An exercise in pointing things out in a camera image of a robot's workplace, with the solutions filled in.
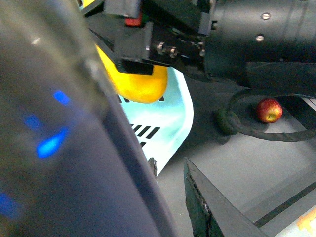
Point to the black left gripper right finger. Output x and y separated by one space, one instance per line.
211 214

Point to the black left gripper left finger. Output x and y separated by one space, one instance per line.
70 164

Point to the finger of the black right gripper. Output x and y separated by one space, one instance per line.
133 50
116 8

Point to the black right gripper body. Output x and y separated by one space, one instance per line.
184 25

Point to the yellow mango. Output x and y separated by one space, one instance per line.
135 87

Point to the light blue plastic basket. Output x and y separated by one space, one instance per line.
161 126

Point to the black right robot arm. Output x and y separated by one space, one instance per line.
268 45

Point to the green avocado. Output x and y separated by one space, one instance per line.
223 124

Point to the red apple near tray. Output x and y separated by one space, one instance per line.
269 110

